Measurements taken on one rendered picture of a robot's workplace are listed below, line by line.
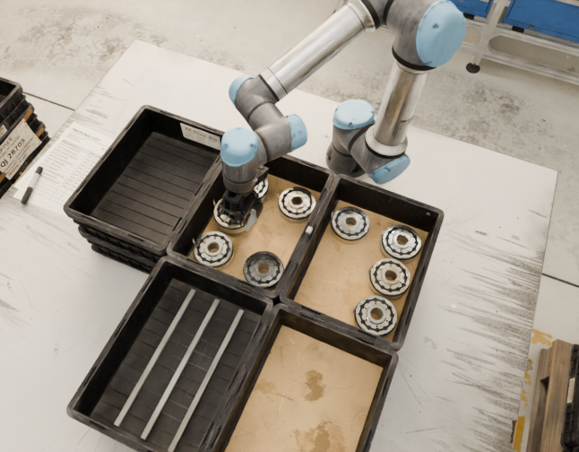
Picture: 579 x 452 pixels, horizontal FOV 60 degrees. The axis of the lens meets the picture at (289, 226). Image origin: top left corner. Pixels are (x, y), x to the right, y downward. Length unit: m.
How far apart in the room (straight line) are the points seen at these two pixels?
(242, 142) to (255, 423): 0.62
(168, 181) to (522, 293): 1.06
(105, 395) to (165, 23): 2.49
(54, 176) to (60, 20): 1.89
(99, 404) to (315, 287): 0.57
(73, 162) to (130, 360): 0.76
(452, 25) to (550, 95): 2.13
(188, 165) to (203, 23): 1.89
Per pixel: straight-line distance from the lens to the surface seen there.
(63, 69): 3.19
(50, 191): 1.72
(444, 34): 1.11
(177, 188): 1.45
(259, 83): 1.15
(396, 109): 1.26
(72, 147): 1.81
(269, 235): 1.34
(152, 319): 1.29
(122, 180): 1.51
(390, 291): 1.28
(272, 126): 1.07
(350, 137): 1.43
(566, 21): 2.98
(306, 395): 1.20
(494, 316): 1.51
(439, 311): 1.46
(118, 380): 1.26
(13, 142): 2.29
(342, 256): 1.33
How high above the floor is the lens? 2.01
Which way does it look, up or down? 60 degrees down
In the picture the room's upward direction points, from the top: 2 degrees clockwise
